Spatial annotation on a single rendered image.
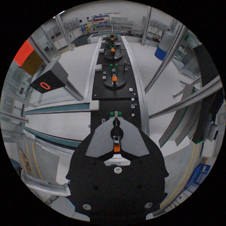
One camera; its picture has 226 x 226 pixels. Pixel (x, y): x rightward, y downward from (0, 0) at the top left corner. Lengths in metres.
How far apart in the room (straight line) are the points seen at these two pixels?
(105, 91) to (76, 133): 0.29
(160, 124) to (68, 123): 0.61
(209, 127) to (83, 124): 0.55
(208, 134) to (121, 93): 0.42
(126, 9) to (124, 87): 10.46
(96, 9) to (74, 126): 11.03
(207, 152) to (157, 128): 3.87
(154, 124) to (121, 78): 0.35
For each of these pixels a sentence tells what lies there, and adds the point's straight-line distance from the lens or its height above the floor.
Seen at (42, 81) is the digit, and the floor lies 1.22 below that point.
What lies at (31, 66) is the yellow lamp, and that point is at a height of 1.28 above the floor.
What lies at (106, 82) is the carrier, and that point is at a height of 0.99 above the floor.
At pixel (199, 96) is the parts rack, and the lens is 0.21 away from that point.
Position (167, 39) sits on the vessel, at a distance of 0.95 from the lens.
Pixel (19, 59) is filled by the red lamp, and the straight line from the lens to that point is 0.21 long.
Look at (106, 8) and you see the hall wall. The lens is 10.77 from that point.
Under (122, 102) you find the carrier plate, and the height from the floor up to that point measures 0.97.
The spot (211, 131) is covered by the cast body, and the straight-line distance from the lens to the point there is 0.28.
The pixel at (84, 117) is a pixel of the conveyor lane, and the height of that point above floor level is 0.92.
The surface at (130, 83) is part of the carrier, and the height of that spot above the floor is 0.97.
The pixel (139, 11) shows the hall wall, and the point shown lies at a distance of 10.74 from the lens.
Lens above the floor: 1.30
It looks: 78 degrees down
